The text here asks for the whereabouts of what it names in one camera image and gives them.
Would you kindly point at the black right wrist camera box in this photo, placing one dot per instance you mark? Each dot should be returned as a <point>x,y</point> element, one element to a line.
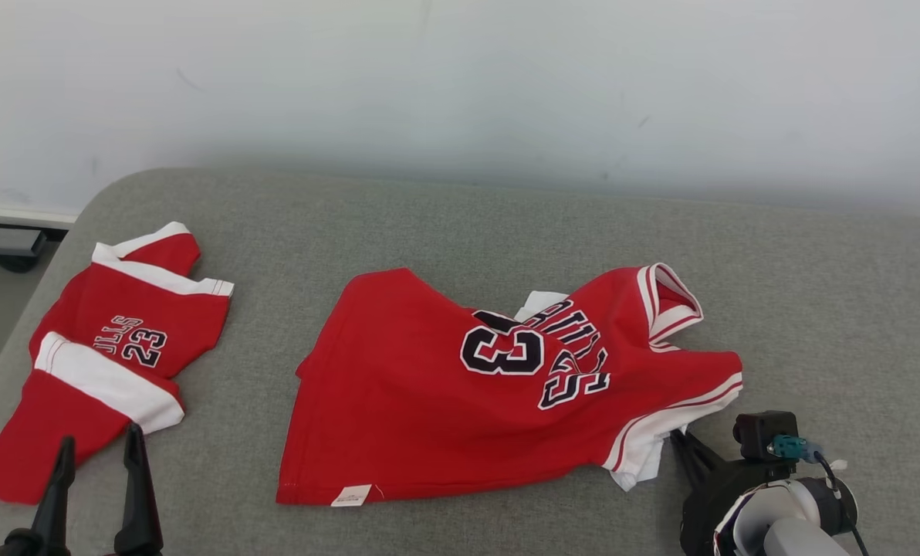
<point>761,432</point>

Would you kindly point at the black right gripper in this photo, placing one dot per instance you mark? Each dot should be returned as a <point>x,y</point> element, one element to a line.
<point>718,502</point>

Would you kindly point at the grey metal furniture base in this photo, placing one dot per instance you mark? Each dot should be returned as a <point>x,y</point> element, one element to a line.
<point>1,241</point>

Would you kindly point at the white wall baseboard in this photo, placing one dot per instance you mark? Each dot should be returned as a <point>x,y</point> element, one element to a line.
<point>20,215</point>

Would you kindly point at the red basketball jersey number 23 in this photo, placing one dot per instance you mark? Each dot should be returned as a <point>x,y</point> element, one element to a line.
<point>444,409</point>

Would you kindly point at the red shorts with white bands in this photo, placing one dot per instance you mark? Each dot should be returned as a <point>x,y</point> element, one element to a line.
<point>113,340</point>

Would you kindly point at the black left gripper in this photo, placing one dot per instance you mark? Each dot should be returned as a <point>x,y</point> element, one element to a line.
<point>12,544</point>

